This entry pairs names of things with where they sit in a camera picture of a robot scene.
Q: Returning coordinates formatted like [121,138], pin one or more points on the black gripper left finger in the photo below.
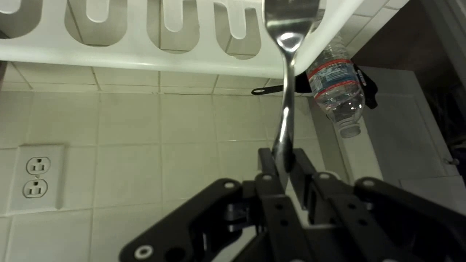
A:
[219,223]

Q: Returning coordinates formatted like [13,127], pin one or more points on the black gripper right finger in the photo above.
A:
[387,223]

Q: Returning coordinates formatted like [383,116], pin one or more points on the metal spoon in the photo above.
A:
[290,111]

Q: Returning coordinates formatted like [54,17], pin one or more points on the clear water bottle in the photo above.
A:
[335,80]

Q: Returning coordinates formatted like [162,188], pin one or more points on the white plastic dish rack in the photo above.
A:
[146,52]

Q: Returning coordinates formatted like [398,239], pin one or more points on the white power outlet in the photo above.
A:
[37,176]

